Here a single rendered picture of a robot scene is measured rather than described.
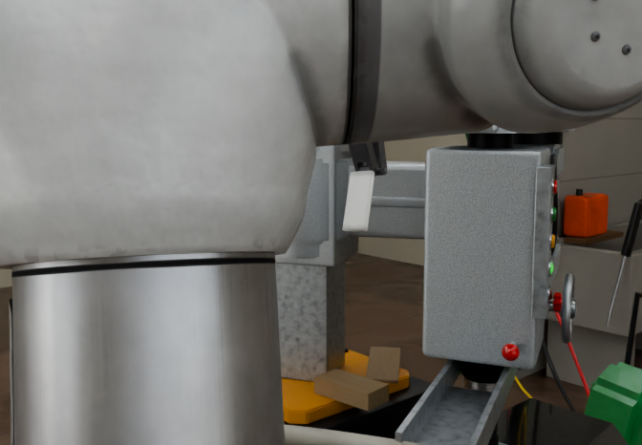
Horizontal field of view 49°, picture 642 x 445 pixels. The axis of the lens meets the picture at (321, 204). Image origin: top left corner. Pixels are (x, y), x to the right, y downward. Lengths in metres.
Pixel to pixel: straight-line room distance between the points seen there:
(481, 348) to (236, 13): 1.24
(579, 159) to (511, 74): 4.68
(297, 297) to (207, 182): 1.94
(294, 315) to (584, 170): 3.15
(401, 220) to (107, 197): 1.85
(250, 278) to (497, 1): 0.12
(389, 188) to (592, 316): 2.46
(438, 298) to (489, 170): 0.27
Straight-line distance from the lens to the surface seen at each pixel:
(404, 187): 2.05
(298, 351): 2.21
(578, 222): 4.65
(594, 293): 4.29
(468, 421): 1.30
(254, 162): 0.24
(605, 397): 3.13
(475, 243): 1.38
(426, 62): 0.25
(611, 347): 4.47
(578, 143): 4.89
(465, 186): 1.37
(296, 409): 2.04
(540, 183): 1.34
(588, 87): 0.24
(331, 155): 2.03
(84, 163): 0.23
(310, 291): 2.15
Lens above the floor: 1.57
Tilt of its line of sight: 7 degrees down
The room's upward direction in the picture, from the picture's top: straight up
